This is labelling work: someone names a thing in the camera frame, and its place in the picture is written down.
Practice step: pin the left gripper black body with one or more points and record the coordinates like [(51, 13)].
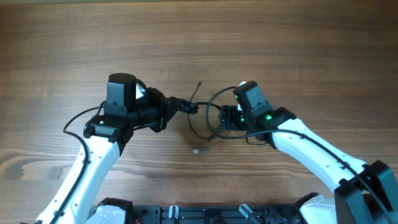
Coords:
[(156, 109)]

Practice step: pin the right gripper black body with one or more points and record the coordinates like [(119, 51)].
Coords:
[(236, 117)]

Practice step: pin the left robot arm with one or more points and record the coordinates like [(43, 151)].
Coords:
[(129, 106)]

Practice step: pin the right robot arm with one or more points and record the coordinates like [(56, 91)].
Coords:
[(362, 192)]

